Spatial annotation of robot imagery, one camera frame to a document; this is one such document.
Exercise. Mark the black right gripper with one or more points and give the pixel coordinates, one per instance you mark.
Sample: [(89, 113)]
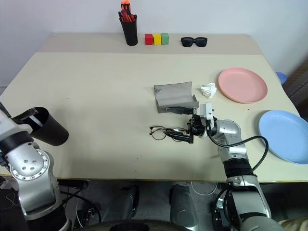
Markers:
[(197, 126)]

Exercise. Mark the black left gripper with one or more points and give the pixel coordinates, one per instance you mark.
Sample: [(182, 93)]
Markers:
[(25, 127)]

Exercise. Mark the black plastic cup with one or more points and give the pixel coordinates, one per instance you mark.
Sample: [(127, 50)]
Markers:
[(51, 131)]

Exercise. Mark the thin-framed clear eyeglasses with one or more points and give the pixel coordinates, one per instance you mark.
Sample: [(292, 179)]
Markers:
[(157, 134)]

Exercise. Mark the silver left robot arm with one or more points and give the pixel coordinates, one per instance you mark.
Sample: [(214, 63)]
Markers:
[(29, 163)]

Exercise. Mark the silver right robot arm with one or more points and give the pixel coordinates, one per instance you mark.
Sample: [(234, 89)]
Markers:
[(237, 154)]

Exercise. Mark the grey open glasses case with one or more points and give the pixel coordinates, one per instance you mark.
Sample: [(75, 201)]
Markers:
[(173, 95)]

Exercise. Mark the crumpled white paper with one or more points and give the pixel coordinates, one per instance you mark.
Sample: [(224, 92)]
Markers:
[(208, 90)]

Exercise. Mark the pink plate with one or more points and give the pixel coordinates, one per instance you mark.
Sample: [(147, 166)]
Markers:
[(241, 85)]

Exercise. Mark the black sunglasses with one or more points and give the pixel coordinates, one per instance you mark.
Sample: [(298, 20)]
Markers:
[(193, 42)]

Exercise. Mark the dark rounded grey shape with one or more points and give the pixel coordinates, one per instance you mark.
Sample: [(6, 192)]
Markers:
[(183, 207), (122, 204)]

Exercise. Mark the green cube block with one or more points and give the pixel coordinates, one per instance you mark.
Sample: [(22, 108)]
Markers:
[(164, 39)]

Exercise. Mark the yellow cube block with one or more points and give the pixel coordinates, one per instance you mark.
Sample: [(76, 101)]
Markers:
[(157, 40)]

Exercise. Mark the red cube block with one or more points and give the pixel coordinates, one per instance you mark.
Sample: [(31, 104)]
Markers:
[(149, 39)]

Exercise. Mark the blue plate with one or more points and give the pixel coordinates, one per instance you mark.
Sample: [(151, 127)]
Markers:
[(285, 134)]

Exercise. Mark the tall black pen holder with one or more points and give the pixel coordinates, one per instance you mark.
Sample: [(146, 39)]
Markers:
[(130, 33)]

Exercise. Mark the blue round container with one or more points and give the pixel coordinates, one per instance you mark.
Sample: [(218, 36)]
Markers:
[(281, 77)]

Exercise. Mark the dark round base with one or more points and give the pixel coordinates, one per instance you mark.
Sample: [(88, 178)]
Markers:
[(134, 226)]

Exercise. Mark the red marker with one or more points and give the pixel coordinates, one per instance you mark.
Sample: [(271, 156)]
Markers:
[(125, 16), (132, 18)]

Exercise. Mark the brown wooden furniture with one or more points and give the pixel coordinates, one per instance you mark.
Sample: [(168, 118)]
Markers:
[(297, 86)]

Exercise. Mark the black marker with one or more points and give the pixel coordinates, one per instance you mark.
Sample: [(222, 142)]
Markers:
[(120, 15)]

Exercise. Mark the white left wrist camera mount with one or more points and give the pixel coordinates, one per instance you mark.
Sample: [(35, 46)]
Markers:
[(8, 127)]

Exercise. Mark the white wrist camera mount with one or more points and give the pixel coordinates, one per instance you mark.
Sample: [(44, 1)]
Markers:
[(8, 127), (207, 113)]

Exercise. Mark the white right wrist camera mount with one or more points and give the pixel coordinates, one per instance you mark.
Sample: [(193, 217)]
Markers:
[(207, 113)]

